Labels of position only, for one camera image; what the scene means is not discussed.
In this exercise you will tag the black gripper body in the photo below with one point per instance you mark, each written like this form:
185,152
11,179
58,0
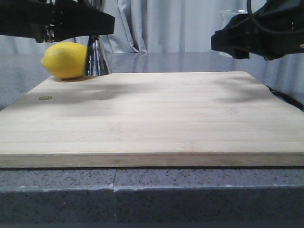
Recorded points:
27,19
279,28

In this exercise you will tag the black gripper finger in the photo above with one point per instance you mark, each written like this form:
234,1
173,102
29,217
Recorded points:
236,38
81,18

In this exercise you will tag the small glass beaker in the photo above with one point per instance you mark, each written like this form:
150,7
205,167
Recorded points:
226,16

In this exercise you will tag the steel double jigger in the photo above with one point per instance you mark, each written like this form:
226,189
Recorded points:
96,63

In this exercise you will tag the yellow lemon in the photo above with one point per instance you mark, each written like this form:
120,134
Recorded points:
65,60

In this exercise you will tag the grey curtain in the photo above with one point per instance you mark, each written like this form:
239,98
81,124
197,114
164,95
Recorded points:
157,26

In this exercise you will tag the wooden cutting board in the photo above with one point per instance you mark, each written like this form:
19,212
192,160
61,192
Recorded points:
150,120

